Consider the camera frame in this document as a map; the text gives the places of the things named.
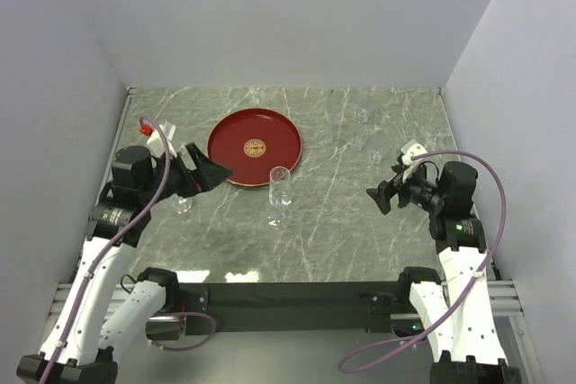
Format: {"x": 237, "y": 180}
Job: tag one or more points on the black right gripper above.
{"x": 387, "y": 189}

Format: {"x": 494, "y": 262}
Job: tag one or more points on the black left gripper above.
{"x": 203, "y": 177}

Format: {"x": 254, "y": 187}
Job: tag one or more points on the clear faceted tumbler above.
{"x": 182, "y": 205}
{"x": 361, "y": 114}

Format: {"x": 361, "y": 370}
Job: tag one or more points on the tall clear champagne flute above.
{"x": 280, "y": 197}

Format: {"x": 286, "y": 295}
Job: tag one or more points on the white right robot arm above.
{"x": 454, "y": 305}

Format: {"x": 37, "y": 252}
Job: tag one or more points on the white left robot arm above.
{"x": 88, "y": 342}

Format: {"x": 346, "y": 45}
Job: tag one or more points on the red round lacquer tray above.
{"x": 251, "y": 142}

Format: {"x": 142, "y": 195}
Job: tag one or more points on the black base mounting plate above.
{"x": 295, "y": 306}

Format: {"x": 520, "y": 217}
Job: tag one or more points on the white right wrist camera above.
{"x": 409, "y": 150}

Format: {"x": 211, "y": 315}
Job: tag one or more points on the aluminium extrusion rail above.
{"x": 503, "y": 298}

